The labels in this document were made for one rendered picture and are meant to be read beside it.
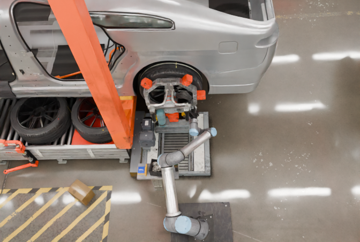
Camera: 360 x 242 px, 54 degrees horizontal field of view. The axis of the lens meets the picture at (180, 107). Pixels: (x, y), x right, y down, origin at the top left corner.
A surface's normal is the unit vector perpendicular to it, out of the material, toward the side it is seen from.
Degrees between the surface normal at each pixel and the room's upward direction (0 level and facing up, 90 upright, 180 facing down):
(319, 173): 0
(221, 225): 0
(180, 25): 65
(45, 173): 0
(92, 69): 90
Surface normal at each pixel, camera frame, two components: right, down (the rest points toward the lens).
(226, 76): -0.01, 0.83
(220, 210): -0.06, -0.55
